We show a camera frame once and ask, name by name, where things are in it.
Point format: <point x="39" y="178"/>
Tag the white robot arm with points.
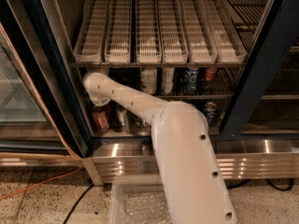
<point x="193" y="184"/>

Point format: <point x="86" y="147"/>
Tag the white can middle shelf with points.
<point x="148" y="80"/>

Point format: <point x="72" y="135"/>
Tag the silver slim can left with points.
<point x="123" y="117"/>

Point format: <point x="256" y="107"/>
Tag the white slim can middle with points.
<point x="167" y="83"/>

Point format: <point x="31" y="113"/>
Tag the blue can middle shelf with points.
<point x="190" y="81"/>

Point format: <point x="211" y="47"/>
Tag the red can bottom shelf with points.
<point x="100" y="118"/>

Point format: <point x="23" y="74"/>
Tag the red can shelf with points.
<point x="210" y="73"/>
<point x="100" y="118"/>

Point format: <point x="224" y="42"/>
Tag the white shelf tray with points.
<point x="202" y="49"/>
<point x="229" y="47"/>
<point x="91" y="38"/>
<point x="173" y="40"/>
<point x="148" y="50"/>
<point x="118" y="43"/>

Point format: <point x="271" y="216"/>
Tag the blue white can bottom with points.
<point x="210" y="111"/>

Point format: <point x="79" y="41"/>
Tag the red can middle shelf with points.
<point x="210" y="73"/>

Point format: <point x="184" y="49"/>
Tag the stainless fridge base grille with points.
<point x="258" y="159"/>

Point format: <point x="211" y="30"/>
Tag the glass fridge door left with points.
<point x="28" y="134"/>

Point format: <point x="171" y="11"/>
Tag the clear plastic bin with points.
<point x="138" y="199"/>

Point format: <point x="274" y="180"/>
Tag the middle wire shelf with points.
<point x="125" y="83"/>

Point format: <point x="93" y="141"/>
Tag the dark fridge centre post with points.
<point x="275" y="39"/>

